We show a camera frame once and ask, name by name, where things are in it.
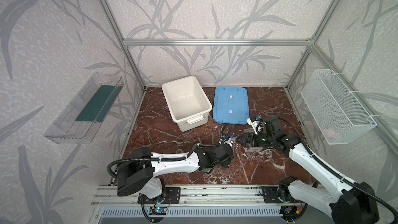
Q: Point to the pink item in basket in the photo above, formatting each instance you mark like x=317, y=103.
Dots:
x=330, y=133

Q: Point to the clear acrylic test tube rack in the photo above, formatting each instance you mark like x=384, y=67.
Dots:
x=252, y=141

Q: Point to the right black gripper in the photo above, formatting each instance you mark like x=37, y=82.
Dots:
x=254, y=138

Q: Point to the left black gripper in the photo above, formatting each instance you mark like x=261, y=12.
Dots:
x=226, y=149

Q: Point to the white plastic storage bin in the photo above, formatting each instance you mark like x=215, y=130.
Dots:
x=187, y=102

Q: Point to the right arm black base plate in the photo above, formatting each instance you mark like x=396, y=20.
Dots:
x=270, y=195

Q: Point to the blue plastic bin lid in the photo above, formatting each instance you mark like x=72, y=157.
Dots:
x=231, y=105

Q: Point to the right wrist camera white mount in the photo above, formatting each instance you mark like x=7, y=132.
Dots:
x=255, y=123

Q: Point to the green circuit board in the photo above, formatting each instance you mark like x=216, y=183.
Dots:
x=157, y=211

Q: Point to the clear acrylic wall shelf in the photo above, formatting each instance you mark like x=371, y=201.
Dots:
x=80, y=121

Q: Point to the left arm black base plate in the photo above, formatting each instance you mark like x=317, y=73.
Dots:
x=170, y=195

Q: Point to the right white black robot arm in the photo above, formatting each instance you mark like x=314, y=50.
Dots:
x=342, y=199

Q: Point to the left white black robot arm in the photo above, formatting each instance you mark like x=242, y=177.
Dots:
x=139, y=172

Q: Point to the white wire mesh basket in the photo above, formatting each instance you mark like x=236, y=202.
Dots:
x=333, y=105

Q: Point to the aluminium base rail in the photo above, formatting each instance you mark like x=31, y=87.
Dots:
x=198, y=195

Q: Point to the blue capped test tube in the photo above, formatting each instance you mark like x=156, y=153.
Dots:
x=231, y=140

